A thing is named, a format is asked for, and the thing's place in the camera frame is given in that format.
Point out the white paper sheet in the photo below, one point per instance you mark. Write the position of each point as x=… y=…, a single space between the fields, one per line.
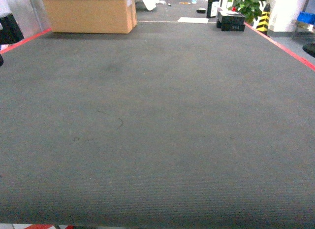
x=193 y=20

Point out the black equipment box stack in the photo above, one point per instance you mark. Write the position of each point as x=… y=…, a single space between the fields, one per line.
x=230 y=21

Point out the black upright box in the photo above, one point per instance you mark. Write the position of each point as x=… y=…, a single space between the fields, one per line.
x=212 y=8

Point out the large cardboard box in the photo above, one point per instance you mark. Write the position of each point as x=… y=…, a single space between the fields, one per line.
x=91 y=16

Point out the yellow black striped bollard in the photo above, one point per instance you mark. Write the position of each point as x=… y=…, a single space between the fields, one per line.
x=263 y=23

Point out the green potted plant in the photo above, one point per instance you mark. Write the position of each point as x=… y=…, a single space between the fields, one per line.
x=251 y=9

